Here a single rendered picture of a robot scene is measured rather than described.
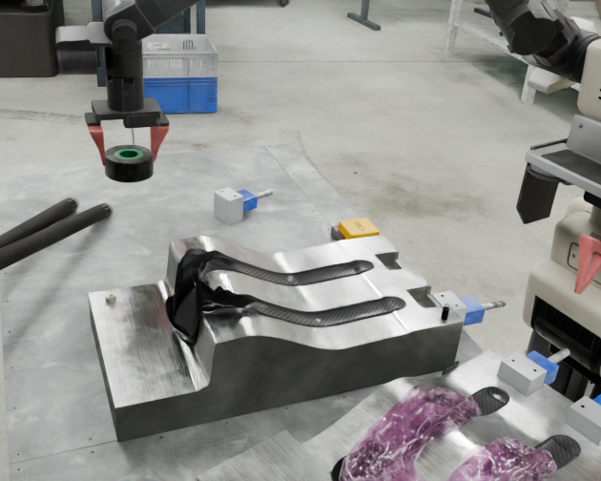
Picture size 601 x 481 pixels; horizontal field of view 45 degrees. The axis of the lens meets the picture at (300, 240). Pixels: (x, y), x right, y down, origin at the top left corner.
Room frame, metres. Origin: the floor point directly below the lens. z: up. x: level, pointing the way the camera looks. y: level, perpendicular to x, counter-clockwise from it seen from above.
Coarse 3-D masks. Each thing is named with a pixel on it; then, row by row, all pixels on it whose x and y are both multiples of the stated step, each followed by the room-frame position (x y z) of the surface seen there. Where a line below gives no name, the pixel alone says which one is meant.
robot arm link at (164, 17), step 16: (112, 0) 1.05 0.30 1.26; (128, 0) 1.04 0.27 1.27; (144, 0) 1.03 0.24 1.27; (160, 0) 1.04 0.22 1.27; (176, 0) 1.05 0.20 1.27; (192, 0) 1.06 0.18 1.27; (112, 16) 1.03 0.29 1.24; (128, 16) 1.03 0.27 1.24; (144, 16) 1.04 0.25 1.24; (160, 16) 1.05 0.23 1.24; (144, 32) 1.05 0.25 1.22
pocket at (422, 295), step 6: (414, 288) 0.93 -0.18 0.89; (420, 288) 0.94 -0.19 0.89; (426, 288) 0.94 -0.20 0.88; (414, 294) 0.93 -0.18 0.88; (420, 294) 0.94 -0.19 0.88; (426, 294) 0.94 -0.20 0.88; (420, 300) 0.94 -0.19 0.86; (426, 300) 0.94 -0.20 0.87; (432, 300) 0.92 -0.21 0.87; (426, 306) 0.92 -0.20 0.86; (432, 306) 0.92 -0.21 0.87
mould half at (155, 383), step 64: (256, 256) 0.98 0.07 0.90; (320, 256) 1.01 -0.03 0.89; (128, 320) 0.83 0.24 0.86; (256, 320) 0.76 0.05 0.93; (384, 320) 0.85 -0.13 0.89; (448, 320) 0.85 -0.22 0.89; (128, 384) 0.70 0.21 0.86; (192, 384) 0.71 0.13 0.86; (256, 384) 0.73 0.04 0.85; (320, 384) 0.77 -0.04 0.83
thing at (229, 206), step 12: (216, 192) 1.28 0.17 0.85; (228, 192) 1.28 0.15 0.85; (240, 192) 1.31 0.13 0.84; (264, 192) 1.34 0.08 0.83; (216, 204) 1.28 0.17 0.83; (228, 204) 1.25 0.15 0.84; (240, 204) 1.27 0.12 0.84; (252, 204) 1.29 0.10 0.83; (216, 216) 1.27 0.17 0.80; (228, 216) 1.25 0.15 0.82; (240, 216) 1.27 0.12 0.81
